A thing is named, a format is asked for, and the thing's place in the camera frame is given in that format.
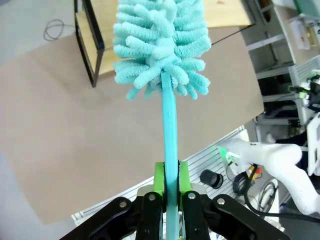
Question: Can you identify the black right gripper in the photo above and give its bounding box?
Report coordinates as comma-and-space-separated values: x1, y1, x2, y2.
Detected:
289, 74, 320, 112

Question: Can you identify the teal microfibre duster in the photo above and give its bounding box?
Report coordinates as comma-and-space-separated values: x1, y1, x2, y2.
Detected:
112, 0, 211, 240

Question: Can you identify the grey looped floor cable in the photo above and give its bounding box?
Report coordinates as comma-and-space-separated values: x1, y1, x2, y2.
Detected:
43, 19, 76, 42

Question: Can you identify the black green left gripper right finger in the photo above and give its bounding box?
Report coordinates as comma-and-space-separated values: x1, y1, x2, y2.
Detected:
177, 161, 291, 240

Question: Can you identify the grey cable bundle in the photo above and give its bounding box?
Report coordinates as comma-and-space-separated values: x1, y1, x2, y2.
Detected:
256, 178, 279, 213

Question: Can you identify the aluminium frame rack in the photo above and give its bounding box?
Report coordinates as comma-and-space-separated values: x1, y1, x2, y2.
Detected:
243, 0, 320, 131

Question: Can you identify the black cylindrical cap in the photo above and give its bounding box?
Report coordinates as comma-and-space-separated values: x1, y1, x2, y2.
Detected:
199, 169, 224, 189

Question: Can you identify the aluminium profile mounting base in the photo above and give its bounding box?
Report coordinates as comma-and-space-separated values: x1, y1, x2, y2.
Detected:
70, 124, 288, 227

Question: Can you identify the thick black cable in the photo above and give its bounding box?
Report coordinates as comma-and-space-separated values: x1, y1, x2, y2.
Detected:
232, 163, 320, 221

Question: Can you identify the white box with label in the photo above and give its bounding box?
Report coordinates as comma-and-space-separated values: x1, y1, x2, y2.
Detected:
289, 16, 320, 51

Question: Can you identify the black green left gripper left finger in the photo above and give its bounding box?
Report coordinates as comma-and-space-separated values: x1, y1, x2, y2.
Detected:
59, 161, 166, 240

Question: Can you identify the yellow red emergency stop button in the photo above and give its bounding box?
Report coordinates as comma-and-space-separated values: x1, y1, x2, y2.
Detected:
245, 164, 263, 181

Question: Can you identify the black frame wooden shelf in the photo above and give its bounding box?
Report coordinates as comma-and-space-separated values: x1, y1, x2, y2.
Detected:
73, 0, 257, 89

